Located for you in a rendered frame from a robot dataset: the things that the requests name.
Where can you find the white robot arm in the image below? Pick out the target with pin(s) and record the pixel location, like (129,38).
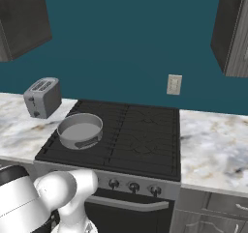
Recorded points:
(48,195)

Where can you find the black stove hob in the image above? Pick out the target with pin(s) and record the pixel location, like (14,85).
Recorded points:
(122,133)

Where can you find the black stove knob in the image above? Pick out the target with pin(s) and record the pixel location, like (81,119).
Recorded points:
(113,183)
(155,190)
(133,187)

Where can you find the grey round pan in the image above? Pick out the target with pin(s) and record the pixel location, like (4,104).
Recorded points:
(80,131)

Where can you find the grey toaster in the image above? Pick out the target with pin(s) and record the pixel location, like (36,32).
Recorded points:
(42,97)

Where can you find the black oven door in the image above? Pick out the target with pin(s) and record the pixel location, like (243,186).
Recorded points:
(129,219)

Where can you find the grey drawer front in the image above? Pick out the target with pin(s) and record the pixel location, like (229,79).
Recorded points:
(227,204)

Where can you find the grey base cupboard door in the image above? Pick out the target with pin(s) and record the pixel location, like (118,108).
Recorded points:
(206,222)

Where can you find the beige wall socket plate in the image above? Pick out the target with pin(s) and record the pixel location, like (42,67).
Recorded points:
(174,84)

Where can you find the dark wall cupboard pale door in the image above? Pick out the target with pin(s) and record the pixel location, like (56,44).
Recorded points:
(231,30)

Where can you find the dark grey wall cupboard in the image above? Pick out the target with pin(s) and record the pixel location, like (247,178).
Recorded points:
(22,19)

